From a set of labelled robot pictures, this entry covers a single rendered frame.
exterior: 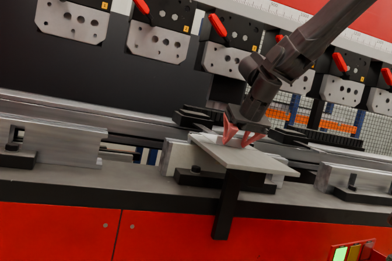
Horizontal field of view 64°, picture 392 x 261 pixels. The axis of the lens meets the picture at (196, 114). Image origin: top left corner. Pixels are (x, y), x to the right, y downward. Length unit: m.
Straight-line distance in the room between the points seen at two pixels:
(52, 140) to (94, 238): 0.25
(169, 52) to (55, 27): 0.26
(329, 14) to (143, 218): 0.59
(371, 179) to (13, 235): 1.09
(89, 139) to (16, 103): 0.33
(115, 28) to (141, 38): 0.55
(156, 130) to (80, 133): 0.35
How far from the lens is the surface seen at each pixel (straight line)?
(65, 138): 0.81
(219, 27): 0.80
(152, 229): 0.79
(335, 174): 1.16
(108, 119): 1.06
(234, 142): 0.82
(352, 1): 0.67
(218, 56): 0.84
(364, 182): 1.26
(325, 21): 0.68
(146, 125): 1.08
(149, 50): 0.79
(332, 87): 1.05
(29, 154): 0.79
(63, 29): 0.78
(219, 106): 0.90
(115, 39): 1.32
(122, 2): 5.09
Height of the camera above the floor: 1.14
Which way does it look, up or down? 6 degrees down
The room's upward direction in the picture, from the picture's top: 13 degrees clockwise
